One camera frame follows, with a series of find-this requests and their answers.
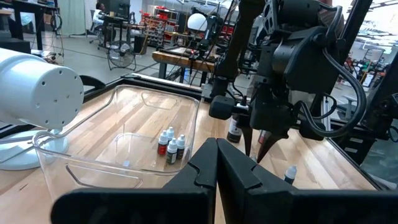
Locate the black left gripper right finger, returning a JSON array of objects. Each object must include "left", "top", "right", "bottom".
[{"left": 216, "top": 138, "right": 297, "bottom": 192}]

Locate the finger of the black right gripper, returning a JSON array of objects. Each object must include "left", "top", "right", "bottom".
[
  {"left": 256, "top": 131, "right": 289, "bottom": 164},
  {"left": 242, "top": 125, "right": 254, "bottom": 157}
]

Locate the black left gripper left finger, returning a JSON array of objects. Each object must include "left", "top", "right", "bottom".
[{"left": 161, "top": 138, "right": 218, "bottom": 192}]

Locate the large pink Chefmaster bottle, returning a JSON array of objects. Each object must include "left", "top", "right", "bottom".
[{"left": 257, "top": 129, "right": 269, "bottom": 144}]

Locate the large black Chefmaster bottle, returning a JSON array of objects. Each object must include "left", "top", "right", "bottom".
[{"left": 226, "top": 95, "right": 249, "bottom": 144}]

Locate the small brown dropper bottle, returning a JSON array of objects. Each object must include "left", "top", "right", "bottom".
[{"left": 176, "top": 134, "right": 187, "bottom": 161}]

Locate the small dark green dropper bottle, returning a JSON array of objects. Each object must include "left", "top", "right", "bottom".
[{"left": 166, "top": 138, "right": 178, "bottom": 165}]

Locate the small red dropper bottle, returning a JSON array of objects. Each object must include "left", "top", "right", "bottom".
[{"left": 157, "top": 129, "right": 169, "bottom": 156}]

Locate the wooden workbench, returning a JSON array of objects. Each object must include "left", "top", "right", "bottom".
[{"left": 151, "top": 46, "right": 218, "bottom": 86}]

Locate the clear plastic bin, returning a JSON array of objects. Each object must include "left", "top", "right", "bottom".
[{"left": 32, "top": 83, "right": 201, "bottom": 203}]

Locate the white globe lamp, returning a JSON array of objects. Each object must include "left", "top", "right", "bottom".
[{"left": 187, "top": 12, "right": 208, "bottom": 32}]

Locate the black standing fan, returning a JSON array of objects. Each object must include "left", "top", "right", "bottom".
[{"left": 107, "top": 40, "right": 137, "bottom": 72}]

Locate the red parts shelf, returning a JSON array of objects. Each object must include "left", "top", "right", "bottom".
[{"left": 139, "top": 5, "right": 187, "bottom": 49}]

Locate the white cylindrical lamp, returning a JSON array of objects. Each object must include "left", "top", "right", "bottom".
[{"left": 0, "top": 47, "right": 85, "bottom": 171}]

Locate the person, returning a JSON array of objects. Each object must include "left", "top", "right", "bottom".
[{"left": 91, "top": 2, "right": 108, "bottom": 27}]

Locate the pale green curtain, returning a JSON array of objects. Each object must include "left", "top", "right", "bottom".
[{"left": 57, "top": 0, "right": 86, "bottom": 37}]

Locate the black office desk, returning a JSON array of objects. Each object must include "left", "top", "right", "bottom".
[{"left": 0, "top": 0, "right": 60, "bottom": 52}]

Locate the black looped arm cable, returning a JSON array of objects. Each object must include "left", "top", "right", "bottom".
[{"left": 292, "top": 4, "right": 368, "bottom": 139}]

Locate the black frame hook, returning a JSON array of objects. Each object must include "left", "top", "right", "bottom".
[{"left": 79, "top": 74, "right": 106, "bottom": 91}]

